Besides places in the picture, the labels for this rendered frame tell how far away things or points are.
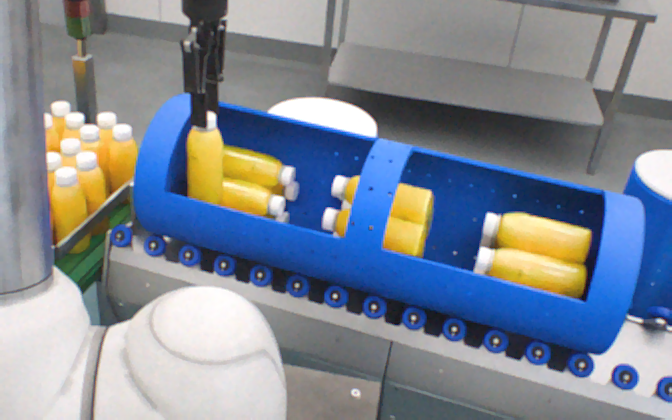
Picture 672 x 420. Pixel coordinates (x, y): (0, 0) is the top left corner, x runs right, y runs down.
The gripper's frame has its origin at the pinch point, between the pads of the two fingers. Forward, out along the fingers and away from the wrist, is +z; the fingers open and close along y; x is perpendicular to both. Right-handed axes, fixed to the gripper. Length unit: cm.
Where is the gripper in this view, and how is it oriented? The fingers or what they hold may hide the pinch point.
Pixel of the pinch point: (204, 104)
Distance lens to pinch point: 128.6
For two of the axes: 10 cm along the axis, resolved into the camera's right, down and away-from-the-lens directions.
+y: 2.9, -5.0, 8.2
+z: -1.0, 8.3, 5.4
